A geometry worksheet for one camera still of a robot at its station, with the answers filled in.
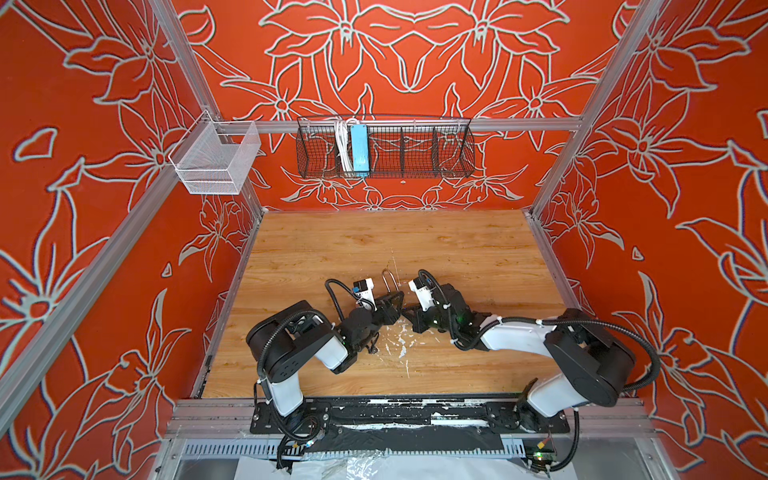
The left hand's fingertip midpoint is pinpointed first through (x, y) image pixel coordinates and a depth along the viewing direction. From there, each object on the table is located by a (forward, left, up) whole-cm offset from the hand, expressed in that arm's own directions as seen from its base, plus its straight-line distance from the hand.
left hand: (401, 295), depth 85 cm
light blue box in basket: (+36, +14, +24) cm, 46 cm away
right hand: (-3, +1, -4) cm, 5 cm away
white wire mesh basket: (+36, +62, +20) cm, 74 cm away
